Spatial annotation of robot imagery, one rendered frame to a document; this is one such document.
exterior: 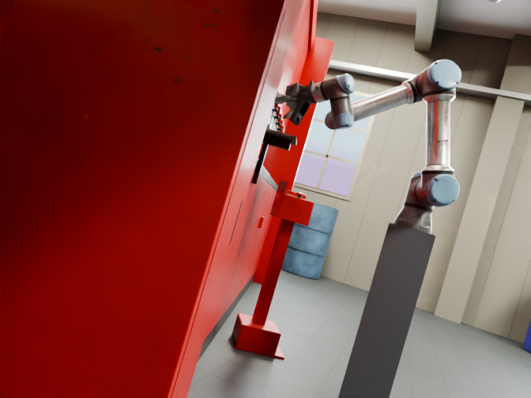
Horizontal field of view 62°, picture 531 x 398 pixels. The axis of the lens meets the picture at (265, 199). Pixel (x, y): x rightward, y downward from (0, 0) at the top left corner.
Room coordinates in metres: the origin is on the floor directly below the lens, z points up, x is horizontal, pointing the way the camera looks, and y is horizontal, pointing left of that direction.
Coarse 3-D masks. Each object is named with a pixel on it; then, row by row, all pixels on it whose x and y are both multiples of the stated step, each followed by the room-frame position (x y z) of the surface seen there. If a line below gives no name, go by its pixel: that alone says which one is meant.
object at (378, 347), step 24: (384, 240) 1.74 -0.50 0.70; (408, 240) 1.72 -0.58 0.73; (432, 240) 1.69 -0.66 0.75; (384, 264) 1.74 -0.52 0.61; (408, 264) 1.71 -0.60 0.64; (384, 288) 1.73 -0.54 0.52; (408, 288) 1.70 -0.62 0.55; (384, 312) 1.72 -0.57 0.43; (408, 312) 1.70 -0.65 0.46; (360, 336) 1.74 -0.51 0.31; (384, 336) 1.71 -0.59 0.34; (360, 360) 1.73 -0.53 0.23; (384, 360) 1.71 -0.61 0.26; (360, 384) 1.72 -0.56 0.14; (384, 384) 1.70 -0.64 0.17
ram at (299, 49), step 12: (300, 12) 2.68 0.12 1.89; (300, 24) 2.87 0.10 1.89; (300, 36) 3.07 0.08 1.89; (300, 48) 3.29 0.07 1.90; (288, 60) 2.80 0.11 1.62; (300, 60) 3.56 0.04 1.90; (288, 72) 2.99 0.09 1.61; (300, 72) 3.87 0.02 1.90; (288, 84) 3.22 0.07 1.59; (288, 108) 3.76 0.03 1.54
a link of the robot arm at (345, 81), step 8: (328, 80) 1.64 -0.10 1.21; (336, 80) 1.61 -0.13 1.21; (344, 80) 1.59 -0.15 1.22; (352, 80) 1.63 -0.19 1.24; (328, 88) 1.63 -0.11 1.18; (336, 88) 1.61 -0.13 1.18; (344, 88) 1.60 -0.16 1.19; (352, 88) 1.62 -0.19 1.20; (328, 96) 1.65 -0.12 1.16; (336, 96) 1.62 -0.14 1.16
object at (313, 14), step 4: (312, 0) 3.07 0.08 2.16; (316, 0) 3.21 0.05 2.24; (312, 4) 3.12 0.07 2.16; (316, 4) 3.29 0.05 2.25; (312, 8) 3.18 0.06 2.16; (316, 8) 3.38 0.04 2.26; (312, 12) 3.24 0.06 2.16; (316, 12) 3.47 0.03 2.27; (312, 16) 3.31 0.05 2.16; (316, 16) 3.57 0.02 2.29; (312, 20) 3.38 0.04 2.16; (312, 24) 3.46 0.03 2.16; (312, 28) 3.55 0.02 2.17; (312, 32) 3.66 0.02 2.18; (312, 36) 3.77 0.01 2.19; (308, 40) 3.79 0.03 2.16; (312, 40) 3.89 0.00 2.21; (308, 44) 3.88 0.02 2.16; (312, 44) 4.01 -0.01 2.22; (308, 48) 3.97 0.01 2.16
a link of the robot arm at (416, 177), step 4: (416, 172) 1.78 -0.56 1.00; (420, 172) 1.76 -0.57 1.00; (412, 176) 1.80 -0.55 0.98; (416, 176) 1.77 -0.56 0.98; (420, 176) 1.76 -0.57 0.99; (412, 180) 1.79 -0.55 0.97; (416, 180) 1.76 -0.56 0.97; (412, 184) 1.78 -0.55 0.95; (416, 184) 1.73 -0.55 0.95; (412, 188) 1.76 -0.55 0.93; (408, 192) 1.80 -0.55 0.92; (412, 192) 1.76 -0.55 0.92; (408, 196) 1.79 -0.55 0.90; (412, 196) 1.76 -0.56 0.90; (416, 196) 1.73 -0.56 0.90; (408, 200) 1.78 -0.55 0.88; (412, 200) 1.76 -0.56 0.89; (416, 200) 1.75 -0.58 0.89; (416, 204) 1.75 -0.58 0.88; (420, 204) 1.75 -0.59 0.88; (432, 208) 1.77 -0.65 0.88
